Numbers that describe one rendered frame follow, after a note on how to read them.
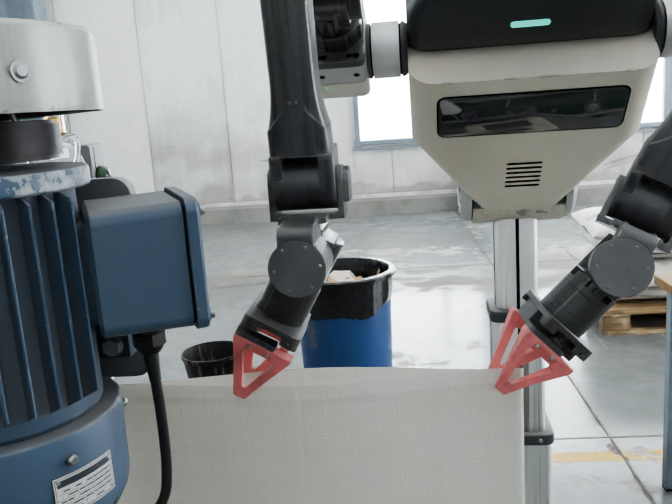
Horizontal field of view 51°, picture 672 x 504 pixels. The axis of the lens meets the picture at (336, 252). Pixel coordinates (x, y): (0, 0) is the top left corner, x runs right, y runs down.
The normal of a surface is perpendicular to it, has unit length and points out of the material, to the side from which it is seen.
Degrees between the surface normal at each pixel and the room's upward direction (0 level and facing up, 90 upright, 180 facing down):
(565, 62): 40
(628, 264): 77
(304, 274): 89
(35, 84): 91
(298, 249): 89
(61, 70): 90
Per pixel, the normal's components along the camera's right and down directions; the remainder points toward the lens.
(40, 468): 0.63, 0.15
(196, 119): -0.06, 0.21
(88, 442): 0.90, 0.05
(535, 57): -0.12, -0.61
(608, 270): -0.29, -0.01
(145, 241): 0.35, 0.17
